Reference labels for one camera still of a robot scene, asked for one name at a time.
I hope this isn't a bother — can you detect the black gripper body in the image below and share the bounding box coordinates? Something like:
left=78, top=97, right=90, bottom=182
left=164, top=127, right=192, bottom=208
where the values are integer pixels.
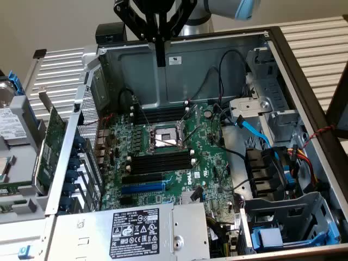
left=129, top=0, right=179, bottom=17

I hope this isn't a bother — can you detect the black box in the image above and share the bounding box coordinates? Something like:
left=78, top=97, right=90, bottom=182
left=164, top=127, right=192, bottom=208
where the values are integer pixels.
left=95, top=22, right=128, bottom=46

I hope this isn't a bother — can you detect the open grey metal PC case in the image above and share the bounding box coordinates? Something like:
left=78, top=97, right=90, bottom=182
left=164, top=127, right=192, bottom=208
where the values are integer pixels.
left=45, top=26, right=348, bottom=261

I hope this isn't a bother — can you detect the thin metal locking lever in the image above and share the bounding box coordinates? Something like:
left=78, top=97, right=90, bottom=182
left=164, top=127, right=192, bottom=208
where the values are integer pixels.
left=179, top=104, right=198, bottom=122
left=134, top=100, right=153, bottom=129
left=182, top=125, right=204, bottom=144

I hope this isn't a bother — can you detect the silver CPU socket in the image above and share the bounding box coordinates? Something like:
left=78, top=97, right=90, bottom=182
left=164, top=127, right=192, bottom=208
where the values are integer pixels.
left=146, top=120, right=189, bottom=155

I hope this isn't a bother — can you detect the green motherboard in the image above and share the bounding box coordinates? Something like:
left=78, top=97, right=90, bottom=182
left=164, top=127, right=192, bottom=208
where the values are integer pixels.
left=100, top=101, right=240, bottom=218

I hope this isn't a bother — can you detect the metal optical drive bay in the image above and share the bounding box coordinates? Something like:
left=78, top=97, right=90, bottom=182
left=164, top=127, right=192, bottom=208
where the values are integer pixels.
left=229, top=46, right=304, bottom=145

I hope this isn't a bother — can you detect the long black expansion slot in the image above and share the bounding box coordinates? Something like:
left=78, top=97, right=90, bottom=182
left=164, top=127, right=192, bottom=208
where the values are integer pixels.
left=121, top=173, right=164, bottom=185

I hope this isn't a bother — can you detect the blue expansion slot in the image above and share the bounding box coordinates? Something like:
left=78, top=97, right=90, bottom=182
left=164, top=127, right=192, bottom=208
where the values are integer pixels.
left=120, top=182, right=166, bottom=195

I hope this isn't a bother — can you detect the black fan shroud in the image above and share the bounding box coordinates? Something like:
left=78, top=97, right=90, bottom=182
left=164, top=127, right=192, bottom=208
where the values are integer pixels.
left=244, top=146, right=289, bottom=201

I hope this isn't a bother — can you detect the silver hard disk white label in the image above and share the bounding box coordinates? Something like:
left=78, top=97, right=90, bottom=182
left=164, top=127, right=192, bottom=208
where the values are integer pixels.
left=0, top=80, right=30, bottom=142

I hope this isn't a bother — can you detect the silver chipset heatsink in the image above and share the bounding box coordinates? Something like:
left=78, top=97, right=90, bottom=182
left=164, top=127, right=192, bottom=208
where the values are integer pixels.
left=180, top=191, right=203, bottom=205

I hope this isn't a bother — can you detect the blue plastic fan clip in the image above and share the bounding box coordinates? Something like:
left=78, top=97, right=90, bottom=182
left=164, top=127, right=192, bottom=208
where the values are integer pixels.
left=284, top=163, right=296, bottom=185

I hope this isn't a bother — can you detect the silver CPU chip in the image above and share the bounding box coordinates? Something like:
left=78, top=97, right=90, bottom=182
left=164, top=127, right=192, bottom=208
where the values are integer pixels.
left=0, top=156, right=16, bottom=183

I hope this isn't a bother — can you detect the grey metal disk bay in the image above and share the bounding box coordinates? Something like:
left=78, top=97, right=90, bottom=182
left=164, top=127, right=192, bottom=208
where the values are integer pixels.
left=243, top=191, right=342, bottom=252

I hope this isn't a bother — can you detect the silver power supply with label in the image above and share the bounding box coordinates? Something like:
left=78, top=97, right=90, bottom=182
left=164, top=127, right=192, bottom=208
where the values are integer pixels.
left=46, top=201, right=212, bottom=261

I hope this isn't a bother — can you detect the blue plastic disk carrier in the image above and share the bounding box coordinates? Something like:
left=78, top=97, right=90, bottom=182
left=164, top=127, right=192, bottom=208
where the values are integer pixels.
left=250, top=221, right=342, bottom=252

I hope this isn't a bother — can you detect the blue square latch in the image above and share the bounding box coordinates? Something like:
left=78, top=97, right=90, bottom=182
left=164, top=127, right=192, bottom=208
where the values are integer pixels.
left=17, top=244, right=32, bottom=260

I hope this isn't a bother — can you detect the thin black red wire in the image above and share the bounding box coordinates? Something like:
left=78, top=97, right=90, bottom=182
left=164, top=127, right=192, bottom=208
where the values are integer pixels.
left=189, top=67, right=222, bottom=102

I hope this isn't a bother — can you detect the thin black looped wire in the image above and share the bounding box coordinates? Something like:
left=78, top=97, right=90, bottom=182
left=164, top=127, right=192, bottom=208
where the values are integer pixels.
left=218, top=49, right=247, bottom=105

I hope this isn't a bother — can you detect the short black looped cable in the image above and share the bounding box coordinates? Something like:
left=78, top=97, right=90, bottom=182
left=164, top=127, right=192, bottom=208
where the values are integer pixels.
left=117, top=88, right=136, bottom=109

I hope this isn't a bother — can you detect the blue flat data wire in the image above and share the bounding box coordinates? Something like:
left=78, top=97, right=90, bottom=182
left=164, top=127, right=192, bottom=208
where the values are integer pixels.
left=234, top=114, right=281, bottom=163

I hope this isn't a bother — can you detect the thick black curved cable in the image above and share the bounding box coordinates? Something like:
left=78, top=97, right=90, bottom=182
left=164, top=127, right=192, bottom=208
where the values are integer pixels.
left=210, top=103, right=247, bottom=161

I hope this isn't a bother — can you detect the blue disk rail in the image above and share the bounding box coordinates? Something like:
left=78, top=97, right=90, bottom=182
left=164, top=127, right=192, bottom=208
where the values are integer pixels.
left=5, top=70, right=38, bottom=130

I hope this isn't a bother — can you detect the green graphics card silver bracket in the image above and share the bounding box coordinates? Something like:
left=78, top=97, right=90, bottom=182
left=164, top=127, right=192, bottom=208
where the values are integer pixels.
left=31, top=86, right=69, bottom=196

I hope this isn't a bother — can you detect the black cable plug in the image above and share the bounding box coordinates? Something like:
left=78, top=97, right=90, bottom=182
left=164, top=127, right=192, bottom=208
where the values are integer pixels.
left=191, top=187, right=204, bottom=202

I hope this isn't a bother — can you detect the red black twisted wire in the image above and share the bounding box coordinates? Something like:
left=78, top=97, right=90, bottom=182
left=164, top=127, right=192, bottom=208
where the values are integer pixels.
left=301, top=124, right=337, bottom=150

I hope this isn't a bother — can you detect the yellow red black wire bundle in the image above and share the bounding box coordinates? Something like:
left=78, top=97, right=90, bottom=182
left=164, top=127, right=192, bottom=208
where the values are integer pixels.
left=287, top=145, right=319, bottom=187

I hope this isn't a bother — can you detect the black yellow power cable bundle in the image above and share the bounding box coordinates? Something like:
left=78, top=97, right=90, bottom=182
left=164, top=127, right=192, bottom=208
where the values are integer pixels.
left=206, top=214, right=232, bottom=258

